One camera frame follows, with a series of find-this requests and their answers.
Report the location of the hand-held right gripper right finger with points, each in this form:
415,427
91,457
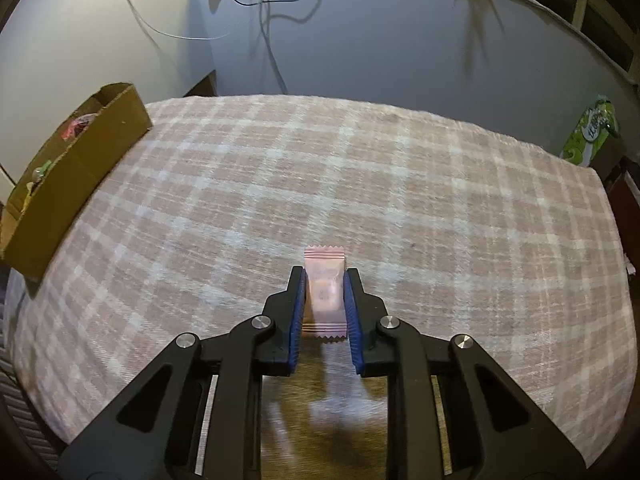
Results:
351,320

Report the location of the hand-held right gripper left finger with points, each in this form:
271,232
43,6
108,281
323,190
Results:
298,320

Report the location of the pink candy packet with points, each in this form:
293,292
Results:
325,285

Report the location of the cardboard box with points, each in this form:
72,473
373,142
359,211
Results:
65,195

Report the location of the red snack packet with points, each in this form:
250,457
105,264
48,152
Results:
75,127

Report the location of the small green candy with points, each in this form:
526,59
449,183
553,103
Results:
42,167

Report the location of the dark red furniture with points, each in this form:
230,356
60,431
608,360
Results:
625,195

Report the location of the white cabinet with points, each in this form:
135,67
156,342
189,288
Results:
100,35

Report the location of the window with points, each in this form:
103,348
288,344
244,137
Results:
580,5

